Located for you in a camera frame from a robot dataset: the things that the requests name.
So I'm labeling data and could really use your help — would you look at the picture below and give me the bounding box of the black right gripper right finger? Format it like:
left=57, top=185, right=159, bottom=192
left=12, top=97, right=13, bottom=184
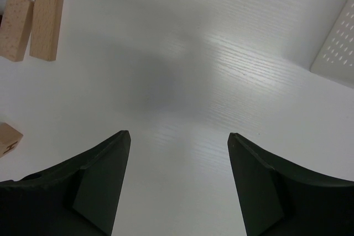
left=227, top=133, right=353, bottom=235

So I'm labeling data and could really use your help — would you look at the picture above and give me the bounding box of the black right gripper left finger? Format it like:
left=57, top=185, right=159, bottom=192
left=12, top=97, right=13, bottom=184
left=1, top=130, right=131, bottom=235

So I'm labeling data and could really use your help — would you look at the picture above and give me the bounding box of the light wood cube letter H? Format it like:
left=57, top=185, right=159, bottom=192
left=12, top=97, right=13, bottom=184
left=0, top=123, right=23, bottom=157

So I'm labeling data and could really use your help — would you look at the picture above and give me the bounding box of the white perforated box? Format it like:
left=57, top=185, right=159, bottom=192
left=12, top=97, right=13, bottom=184
left=310, top=0, right=354, bottom=88

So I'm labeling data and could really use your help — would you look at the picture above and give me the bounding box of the long light wood block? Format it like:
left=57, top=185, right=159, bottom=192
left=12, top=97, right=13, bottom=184
left=1, top=0, right=34, bottom=62
left=29, top=0, right=64, bottom=61

